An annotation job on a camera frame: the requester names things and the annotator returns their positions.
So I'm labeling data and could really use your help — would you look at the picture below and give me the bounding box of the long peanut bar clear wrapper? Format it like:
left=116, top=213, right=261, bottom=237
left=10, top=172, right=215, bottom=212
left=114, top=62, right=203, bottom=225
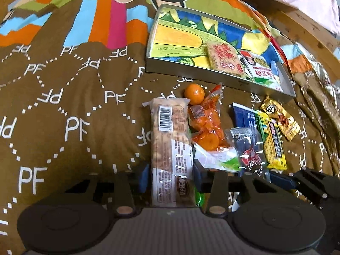
left=144, top=98, right=195, bottom=207

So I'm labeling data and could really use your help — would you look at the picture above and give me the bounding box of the golden date snack pouch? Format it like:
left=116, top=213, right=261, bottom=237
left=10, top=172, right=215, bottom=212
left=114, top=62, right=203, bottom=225
left=261, top=97, right=301, bottom=141

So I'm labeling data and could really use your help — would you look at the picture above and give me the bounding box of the green sausage stick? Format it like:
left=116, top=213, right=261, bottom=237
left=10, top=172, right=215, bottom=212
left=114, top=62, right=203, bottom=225
left=194, top=187, right=205, bottom=207

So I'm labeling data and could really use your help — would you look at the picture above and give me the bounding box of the blue long sachet pack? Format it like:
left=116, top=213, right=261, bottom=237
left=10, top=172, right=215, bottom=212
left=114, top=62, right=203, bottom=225
left=232, top=102, right=258, bottom=130

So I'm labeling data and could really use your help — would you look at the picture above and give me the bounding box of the grey tray with colourful lining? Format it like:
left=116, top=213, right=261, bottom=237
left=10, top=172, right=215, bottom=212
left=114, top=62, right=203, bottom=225
left=146, top=4, right=296, bottom=102

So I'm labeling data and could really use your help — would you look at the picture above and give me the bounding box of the orange snack bag clear pack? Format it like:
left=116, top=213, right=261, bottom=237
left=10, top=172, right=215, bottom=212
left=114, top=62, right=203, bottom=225
left=188, top=82, right=241, bottom=172

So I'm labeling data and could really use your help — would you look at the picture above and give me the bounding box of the small orange mandarin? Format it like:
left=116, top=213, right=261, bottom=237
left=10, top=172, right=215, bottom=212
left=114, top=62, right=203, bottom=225
left=184, top=84, right=205, bottom=105

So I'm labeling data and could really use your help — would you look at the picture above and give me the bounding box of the silver foil bag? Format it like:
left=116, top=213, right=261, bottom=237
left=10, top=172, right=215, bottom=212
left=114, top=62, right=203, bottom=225
left=289, top=42, right=339, bottom=127

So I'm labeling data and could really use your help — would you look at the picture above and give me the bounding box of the brown cartoon patterned bedspread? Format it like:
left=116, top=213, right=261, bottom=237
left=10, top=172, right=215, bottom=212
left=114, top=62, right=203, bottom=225
left=1, top=0, right=339, bottom=254

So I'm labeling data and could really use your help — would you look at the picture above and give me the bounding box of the white green pickle packet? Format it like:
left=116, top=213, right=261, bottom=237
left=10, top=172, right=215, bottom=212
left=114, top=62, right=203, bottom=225
left=239, top=50, right=282, bottom=92

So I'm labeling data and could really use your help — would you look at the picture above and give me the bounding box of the yellow green cracker pack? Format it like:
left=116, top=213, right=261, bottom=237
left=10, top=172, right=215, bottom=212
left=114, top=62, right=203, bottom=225
left=256, top=110, right=287, bottom=170

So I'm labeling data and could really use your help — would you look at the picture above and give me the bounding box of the square rice cracker pack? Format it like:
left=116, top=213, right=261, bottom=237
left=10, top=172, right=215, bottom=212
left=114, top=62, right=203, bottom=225
left=206, top=42, right=247, bottom=78

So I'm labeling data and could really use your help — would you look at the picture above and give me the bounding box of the dark plum clear packet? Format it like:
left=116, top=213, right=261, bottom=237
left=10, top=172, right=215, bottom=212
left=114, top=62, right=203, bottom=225
left=225, top=127, right=269, bottom=179

